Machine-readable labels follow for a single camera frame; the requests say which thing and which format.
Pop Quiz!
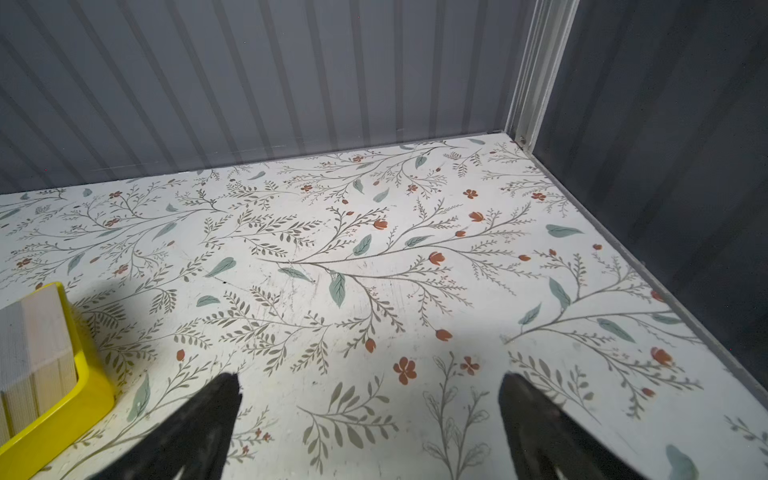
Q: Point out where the aluminium frame post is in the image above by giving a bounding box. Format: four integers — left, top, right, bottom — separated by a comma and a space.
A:
505, 0, 580, 155

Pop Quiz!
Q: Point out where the yellow plastic card tray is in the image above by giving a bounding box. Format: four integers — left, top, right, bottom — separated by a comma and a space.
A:
1, 282, 115, 479

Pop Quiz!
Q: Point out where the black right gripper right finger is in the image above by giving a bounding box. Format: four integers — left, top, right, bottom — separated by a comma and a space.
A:
498, 373, 643, 480

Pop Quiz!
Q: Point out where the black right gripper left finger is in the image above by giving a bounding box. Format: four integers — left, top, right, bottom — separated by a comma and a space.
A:
93, 373, 242, 479

